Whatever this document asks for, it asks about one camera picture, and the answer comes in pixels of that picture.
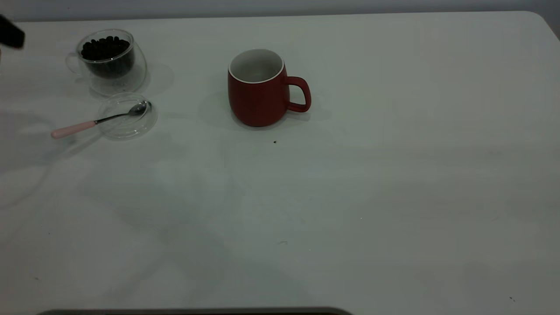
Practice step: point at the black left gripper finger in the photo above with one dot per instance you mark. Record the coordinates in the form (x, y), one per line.
(11, 35)

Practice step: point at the red ceramic mug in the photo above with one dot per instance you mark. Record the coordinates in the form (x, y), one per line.
(258, 103)

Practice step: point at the dark coffee beans pile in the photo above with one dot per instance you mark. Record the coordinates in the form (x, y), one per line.
(107, 49)

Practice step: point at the clear glass cup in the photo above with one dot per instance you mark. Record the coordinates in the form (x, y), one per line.
(131, 78)

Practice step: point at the clear glass lid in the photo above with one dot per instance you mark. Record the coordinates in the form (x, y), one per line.
(135, 127)

